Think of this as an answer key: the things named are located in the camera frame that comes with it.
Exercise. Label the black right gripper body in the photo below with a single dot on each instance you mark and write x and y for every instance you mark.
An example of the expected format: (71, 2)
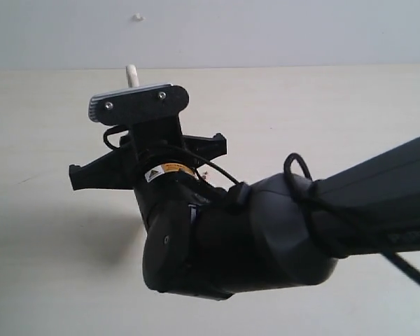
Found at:
(159, 163)

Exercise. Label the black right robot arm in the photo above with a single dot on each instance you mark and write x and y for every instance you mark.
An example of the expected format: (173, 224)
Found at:
(287, 230)

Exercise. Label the white wall hook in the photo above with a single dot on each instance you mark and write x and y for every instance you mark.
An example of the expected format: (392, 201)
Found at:
(138, 17)

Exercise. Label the wooden paint brush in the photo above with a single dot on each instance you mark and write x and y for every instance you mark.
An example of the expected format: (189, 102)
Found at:
(132, 76)

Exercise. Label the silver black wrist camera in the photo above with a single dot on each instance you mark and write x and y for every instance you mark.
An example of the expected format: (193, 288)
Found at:
(138, 104)

